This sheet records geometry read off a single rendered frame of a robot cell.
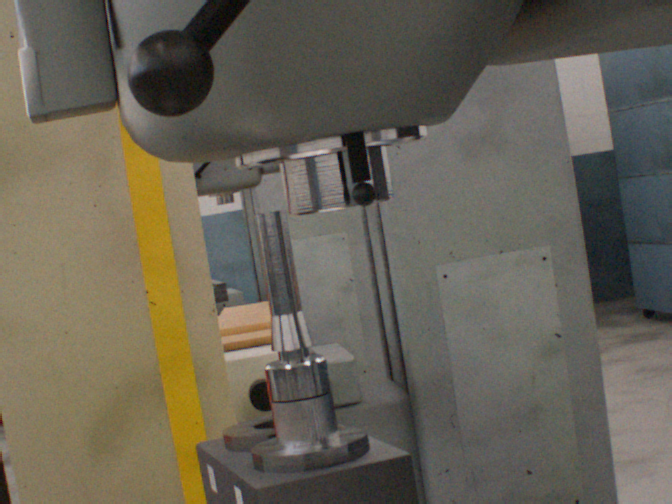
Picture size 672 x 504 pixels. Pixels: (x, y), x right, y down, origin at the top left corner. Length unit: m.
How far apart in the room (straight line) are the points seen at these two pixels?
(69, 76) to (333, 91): 0.11
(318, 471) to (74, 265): 1.40
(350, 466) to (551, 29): 0.43
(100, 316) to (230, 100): 1.80
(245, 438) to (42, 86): 0.54
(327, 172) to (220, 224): 9.05
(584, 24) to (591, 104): 9.84
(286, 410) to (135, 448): 1.38
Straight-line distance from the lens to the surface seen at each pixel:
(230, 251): 9.61
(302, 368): 0.94
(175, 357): 2.29
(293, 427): 0.95
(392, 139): 0.53
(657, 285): 8.69
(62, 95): 0.54
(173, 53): 0.42
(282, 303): 0.94
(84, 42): 0.54
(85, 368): 2.29
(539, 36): 0.60
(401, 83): 0.51
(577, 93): 10.36
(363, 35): 0.49
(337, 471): 0.92
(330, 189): 0.54
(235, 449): 1.04
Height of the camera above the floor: 1.29
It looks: 3 degrees down
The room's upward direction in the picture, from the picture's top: 9 degrees counter-clockwise
